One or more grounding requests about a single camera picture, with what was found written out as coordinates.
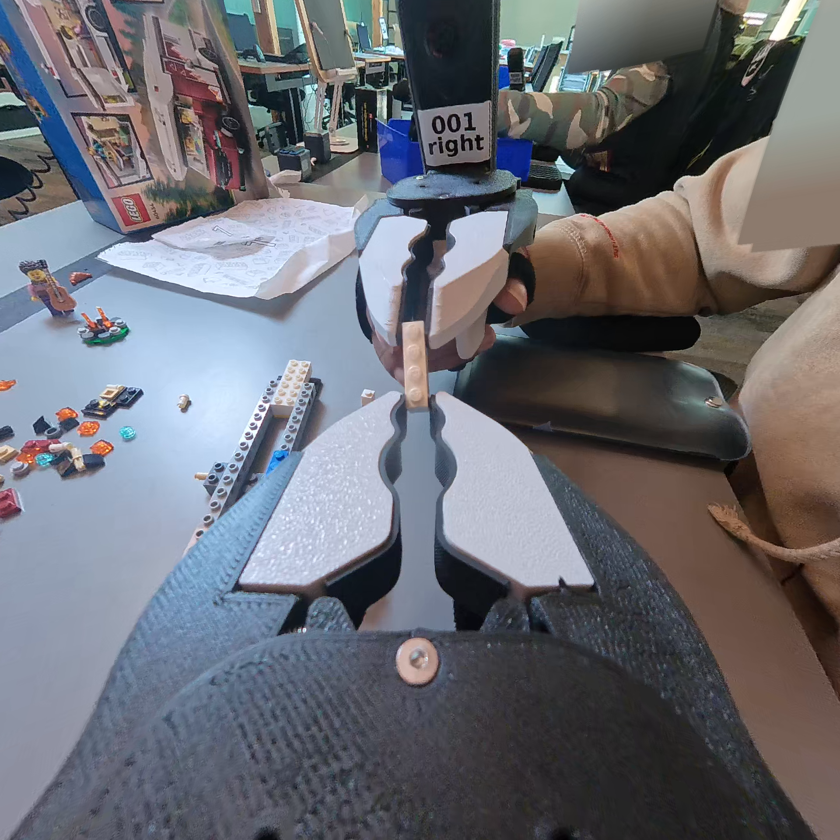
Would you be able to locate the black garment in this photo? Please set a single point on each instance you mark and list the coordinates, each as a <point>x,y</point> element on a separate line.
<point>754,98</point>

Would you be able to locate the glossy black chair armrest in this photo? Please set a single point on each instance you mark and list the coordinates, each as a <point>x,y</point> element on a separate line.
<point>604,400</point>

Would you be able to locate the pile of small lego pieces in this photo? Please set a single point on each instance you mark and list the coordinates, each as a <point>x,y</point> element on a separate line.
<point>72,439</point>

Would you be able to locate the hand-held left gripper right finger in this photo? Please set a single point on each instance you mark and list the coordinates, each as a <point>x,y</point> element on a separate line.
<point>512,518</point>

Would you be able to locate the purple lego minifigure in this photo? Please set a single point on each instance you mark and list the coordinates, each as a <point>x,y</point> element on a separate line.
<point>46,289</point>

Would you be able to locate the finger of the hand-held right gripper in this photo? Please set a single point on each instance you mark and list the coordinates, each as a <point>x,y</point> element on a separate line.
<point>380,275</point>
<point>472,275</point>

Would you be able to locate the brown lego piece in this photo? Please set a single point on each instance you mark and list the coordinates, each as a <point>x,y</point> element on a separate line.
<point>80,277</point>

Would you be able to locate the black cardboard box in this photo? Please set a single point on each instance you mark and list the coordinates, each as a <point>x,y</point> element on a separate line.
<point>373,118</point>

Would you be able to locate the wooden background book stand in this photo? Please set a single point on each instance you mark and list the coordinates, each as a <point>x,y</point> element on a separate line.
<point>328,46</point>

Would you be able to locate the grey lego chassis assembly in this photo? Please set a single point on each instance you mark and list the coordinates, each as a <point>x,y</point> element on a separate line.
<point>262,433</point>

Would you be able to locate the black round seat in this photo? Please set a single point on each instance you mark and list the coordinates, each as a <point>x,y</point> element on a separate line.
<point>13,180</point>

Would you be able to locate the blue plastic bin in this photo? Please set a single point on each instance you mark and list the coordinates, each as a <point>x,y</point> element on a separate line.
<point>400,154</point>

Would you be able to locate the person's right hand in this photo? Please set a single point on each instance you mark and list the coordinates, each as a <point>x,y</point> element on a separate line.
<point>446,361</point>

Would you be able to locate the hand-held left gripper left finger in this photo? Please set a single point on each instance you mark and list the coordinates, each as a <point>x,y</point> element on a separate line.
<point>315,518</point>

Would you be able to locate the lego set box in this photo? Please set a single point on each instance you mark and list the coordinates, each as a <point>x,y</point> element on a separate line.
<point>131,98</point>

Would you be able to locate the person's beige hoodie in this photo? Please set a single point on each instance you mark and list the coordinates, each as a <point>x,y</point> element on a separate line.
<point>800,426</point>

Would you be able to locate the small black device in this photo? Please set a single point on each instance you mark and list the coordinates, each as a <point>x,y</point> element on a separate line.
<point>293,159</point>

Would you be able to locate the lego campfire build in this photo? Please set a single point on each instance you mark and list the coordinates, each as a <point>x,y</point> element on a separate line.
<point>103,328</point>

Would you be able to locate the tan Lego plate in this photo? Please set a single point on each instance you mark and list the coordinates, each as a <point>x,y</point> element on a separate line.
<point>415,367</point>

